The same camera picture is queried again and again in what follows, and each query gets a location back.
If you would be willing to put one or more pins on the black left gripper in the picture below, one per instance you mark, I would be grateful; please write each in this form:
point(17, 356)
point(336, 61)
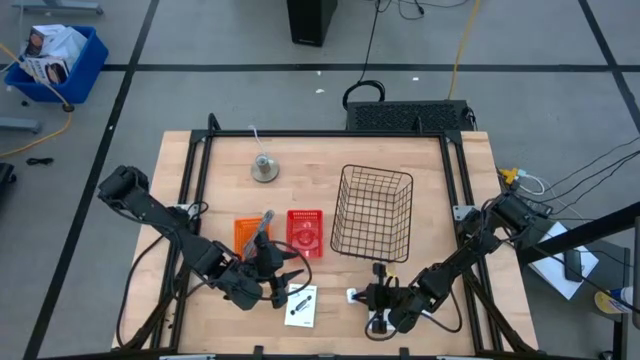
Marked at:
point(267, 260)

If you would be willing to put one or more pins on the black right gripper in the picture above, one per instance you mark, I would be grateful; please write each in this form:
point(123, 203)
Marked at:
point(385, 297)

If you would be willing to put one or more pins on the small white adapter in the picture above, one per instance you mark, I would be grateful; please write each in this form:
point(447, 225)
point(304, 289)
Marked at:
point(351, 295)

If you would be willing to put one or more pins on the box with green side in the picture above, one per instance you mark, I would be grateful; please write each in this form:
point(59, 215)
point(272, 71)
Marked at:
point(382, 314)

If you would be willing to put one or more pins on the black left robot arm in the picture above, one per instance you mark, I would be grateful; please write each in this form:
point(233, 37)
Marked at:
point(150, 210)

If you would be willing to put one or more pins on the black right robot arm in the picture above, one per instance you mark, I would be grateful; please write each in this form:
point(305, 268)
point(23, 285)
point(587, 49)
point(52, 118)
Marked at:
point(450, 270)

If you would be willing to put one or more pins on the blue plastic bin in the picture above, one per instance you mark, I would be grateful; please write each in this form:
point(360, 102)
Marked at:
point(85, 75)

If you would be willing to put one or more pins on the red round object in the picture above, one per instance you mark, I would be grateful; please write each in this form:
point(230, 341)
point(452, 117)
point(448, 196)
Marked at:
point(305, 239)

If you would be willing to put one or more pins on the red plastic basket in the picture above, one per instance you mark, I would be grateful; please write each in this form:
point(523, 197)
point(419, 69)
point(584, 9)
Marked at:
point(296, 216)

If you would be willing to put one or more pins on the orange plastic basket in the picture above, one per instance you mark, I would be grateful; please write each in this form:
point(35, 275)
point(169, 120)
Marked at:
point(244, 235)

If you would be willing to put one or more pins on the black perforated computer case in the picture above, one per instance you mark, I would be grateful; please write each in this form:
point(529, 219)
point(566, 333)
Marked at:
point(405, 116)

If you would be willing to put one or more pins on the white paper sheet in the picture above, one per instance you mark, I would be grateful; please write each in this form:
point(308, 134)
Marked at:
point(550, 270)

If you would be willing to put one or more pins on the yellow plug connector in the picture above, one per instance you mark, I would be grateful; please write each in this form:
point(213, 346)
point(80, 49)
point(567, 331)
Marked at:
point(510, 176)

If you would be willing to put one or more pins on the black power brick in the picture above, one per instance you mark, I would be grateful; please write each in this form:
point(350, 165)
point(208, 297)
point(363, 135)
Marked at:
point(544, 209)

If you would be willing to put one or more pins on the black phone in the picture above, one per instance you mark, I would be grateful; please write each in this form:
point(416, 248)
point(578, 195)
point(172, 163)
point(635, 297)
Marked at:
point(573, 265)

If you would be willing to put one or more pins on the black diagonal beam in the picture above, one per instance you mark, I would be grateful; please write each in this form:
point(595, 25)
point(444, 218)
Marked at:
point(590, 232)

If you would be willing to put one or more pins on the white and yellow bottle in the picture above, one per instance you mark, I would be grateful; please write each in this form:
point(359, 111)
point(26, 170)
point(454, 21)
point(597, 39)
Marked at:
point(607, 302)

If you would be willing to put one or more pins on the black computer tower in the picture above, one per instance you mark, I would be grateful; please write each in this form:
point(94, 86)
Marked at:
point(310, 22)

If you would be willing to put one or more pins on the dark grey side table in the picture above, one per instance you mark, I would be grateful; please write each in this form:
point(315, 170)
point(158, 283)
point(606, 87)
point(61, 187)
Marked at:
point(607, 272)

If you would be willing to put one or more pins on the grey metal pole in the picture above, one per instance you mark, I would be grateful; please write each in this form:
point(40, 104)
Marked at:
point(636, 275)

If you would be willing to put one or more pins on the black chair base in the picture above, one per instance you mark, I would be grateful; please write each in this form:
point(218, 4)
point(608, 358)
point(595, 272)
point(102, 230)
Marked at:
point(6, 177)

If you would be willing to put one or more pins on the grey metal furniture foot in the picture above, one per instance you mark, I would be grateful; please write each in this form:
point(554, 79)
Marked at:
point(60, 7)
point(20, 125)

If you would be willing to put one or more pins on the white printed cardboard box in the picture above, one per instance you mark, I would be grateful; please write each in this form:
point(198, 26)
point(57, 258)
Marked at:
point(45, 70)
point(62, 42)

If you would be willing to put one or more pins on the black aluminium frame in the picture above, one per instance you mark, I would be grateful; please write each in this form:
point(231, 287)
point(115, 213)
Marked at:
point(320, 133)

